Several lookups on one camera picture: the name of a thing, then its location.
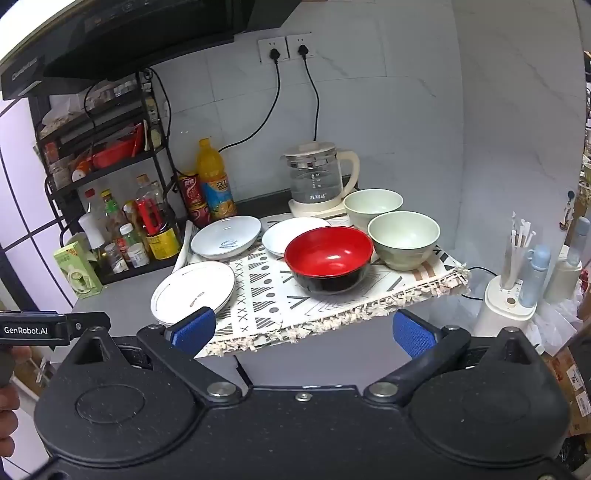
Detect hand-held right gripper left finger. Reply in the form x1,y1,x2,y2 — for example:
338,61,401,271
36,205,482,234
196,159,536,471
60,308,243,404

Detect white wall socket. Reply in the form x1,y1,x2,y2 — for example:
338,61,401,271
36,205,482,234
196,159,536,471
257,37,290,65
286,32,317,60

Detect red and black bowl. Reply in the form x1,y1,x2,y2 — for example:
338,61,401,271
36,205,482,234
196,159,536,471
284,226,374,296

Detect white plate with crossed-utensil print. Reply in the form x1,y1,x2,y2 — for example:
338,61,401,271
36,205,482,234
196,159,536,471
262,217,331,258

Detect black power cable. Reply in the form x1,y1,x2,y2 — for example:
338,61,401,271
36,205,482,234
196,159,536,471
217,46,284,154
297,44,322,145

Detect white plate with thin rim line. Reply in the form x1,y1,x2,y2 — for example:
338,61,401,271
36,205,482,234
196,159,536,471
151,262,236,326

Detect patterned fringed table cloth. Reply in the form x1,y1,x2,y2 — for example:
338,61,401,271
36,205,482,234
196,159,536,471
173,212,472,359

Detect small white jar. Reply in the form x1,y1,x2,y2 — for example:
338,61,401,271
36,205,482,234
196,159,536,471
127,243,151,269

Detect pale green bowl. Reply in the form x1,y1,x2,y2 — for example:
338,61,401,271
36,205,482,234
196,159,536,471
368,211,441,272
344,188,404,232

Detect bundle of white straws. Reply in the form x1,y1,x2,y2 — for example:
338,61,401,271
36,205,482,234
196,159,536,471
501,212,537,289

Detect red drink can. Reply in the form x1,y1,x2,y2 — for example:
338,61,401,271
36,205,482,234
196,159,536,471
187,203,214,228
178,173,206,209

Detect cream white bottle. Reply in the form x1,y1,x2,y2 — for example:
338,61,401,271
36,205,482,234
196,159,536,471
544,217,591,304

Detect clear bottle with red cap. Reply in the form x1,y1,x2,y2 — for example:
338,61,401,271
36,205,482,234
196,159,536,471
84,188,110,219

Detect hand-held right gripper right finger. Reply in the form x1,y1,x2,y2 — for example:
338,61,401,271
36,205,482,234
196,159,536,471
364,309,543,407

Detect red plastic basin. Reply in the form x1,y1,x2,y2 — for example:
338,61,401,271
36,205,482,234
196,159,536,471
90,137,140,169

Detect white countertop appliance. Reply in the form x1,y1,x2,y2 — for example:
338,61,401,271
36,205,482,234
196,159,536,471
471,274,539,338

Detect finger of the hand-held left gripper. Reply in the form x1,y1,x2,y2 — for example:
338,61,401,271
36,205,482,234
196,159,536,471
65,312,112,341

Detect cardboard boxes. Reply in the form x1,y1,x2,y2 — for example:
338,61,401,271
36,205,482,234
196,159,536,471
544,330,591,437

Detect orange juice bottle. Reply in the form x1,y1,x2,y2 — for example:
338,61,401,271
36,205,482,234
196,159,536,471
196,137,238,220

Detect white plate with script print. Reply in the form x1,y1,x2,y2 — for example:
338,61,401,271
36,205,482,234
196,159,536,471
191,215,262,260

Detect black metal kitchen rack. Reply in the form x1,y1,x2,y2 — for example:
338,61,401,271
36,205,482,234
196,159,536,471
28,69,205,285

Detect small clear jar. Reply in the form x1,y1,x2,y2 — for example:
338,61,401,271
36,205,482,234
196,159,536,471
104,243,128,274

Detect person's left hand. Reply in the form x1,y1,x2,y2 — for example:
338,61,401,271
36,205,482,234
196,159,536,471
0,346,32,459

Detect oil bottle with red handle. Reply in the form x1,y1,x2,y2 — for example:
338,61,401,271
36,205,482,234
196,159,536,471
134,174,182,260

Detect glass electric kettle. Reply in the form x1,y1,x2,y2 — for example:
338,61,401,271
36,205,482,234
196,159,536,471
281,141,361,206

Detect white-capped spray bottle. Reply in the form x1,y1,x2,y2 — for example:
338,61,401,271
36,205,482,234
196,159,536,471
78,213,114,274

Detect green carton box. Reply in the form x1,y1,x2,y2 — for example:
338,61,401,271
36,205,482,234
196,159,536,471
52,241,105,301

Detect cream kettle base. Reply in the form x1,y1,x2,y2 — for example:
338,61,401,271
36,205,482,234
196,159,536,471
288,184,359,219

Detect pale blue bottle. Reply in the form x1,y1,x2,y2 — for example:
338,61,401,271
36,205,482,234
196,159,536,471
518,244,553,309

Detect yellow-capped sauce bottle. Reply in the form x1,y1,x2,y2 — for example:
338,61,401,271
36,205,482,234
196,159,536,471
100,189,128,241

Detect black range hood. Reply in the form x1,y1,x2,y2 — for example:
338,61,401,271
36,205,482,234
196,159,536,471
0,0,296,100

